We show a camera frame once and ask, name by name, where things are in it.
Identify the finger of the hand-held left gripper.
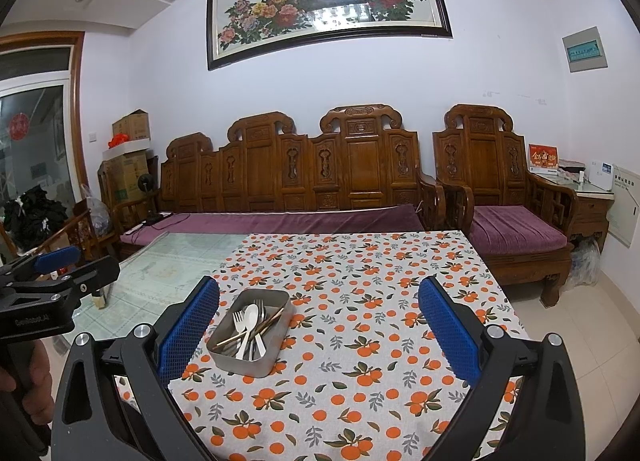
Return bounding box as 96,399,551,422
0,246,82,287
10,256,121,304

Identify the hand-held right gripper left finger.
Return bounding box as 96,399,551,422
51,275,221,461

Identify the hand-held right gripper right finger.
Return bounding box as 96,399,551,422
418,277,586,461

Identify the metal rectangular tray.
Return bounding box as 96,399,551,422
206,289,292,379

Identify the white plastic spoon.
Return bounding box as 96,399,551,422
236,304,260,361

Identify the dark brown chopstick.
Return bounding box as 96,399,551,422
215,308,285,348

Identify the person's left hand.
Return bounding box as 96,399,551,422
0,340,54,421

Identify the wooden side chair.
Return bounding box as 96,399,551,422
50,201,121,282

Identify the black cloth pile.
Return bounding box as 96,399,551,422
2,185,68,249

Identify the grey plastic bag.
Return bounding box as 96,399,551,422
82,184,111,237

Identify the orange print tablecloth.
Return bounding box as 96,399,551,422
167,231,531,461

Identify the large cardboard box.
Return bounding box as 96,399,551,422
102,154,151,202

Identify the small black fan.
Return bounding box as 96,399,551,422
137,174,158,224

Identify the purple armchair cushion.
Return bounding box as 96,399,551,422
470,205,568,256

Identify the white flat box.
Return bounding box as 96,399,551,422
102,138,151,160

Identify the red window decoration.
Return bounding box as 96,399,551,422
8,112,30,141

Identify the purple sofa cushion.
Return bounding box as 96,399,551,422
120,204,426,247

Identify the small cardboard box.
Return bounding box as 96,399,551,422
112,110,151,141

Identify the clear plastic bag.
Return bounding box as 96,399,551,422
570,238,601,287

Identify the wooden side table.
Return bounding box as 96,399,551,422
527,166,616,252

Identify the carved wooden armchair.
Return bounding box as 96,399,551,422
432,104,576,307

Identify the carved wooden sofa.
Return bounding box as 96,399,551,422
112,104,446,252

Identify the red desk calendar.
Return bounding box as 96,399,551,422
529,142,559,173

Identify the white router box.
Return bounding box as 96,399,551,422
585,161,613,189

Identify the wooden door frame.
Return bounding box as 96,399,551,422
0,31,88,202

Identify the white wall panel cover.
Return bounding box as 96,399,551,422
607,174,640,247

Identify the wall electrical panel box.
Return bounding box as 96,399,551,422
562,26,608,73

